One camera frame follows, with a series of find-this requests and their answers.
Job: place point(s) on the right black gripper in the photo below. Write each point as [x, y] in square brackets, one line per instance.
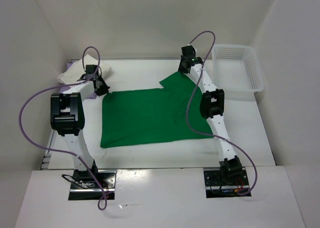
[180, 69]

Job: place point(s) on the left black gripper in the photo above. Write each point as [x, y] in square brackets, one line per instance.
[104, 89]

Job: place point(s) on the purple t shirt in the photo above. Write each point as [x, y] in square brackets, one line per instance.
[73, 74]

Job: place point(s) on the cream white t shirt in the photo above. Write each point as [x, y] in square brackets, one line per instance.
[105, 68]

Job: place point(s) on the green t shirt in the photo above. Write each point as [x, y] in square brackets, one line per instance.
[159, 115]

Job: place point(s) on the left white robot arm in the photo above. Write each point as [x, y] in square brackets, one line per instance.
[67, 118]

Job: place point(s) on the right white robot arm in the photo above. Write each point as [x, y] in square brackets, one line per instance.
[211, 108]

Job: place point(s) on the white plastic basket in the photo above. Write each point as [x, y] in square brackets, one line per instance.
[236, 68]

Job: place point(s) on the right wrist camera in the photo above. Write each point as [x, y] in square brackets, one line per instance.
[195, 48]

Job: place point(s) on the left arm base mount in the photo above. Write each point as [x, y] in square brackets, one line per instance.
[84, 187]

